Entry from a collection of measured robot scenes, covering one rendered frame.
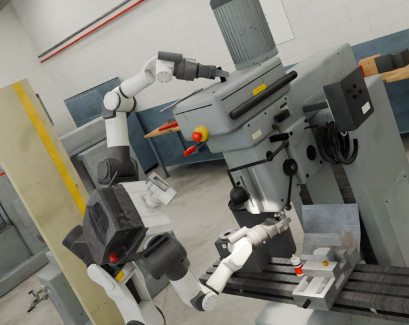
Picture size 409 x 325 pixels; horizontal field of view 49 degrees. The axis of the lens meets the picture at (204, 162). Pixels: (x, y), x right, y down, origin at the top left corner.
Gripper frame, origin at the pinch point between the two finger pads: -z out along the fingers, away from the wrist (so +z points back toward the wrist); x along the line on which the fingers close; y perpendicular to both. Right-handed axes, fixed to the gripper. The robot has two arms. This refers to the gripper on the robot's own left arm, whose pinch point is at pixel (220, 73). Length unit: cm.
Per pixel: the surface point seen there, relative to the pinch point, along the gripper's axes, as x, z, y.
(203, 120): 15.8, 7.5, -18.2
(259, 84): 7.8, -14.5, -2.5
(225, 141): 7.5, -3.8, -26.4
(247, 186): 9.1, -15.0, -43.7
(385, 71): -305, -250, 25
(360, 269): 15, -69, -75
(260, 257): -20, -35, -87
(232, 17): -6.9, -3.2, 23.2
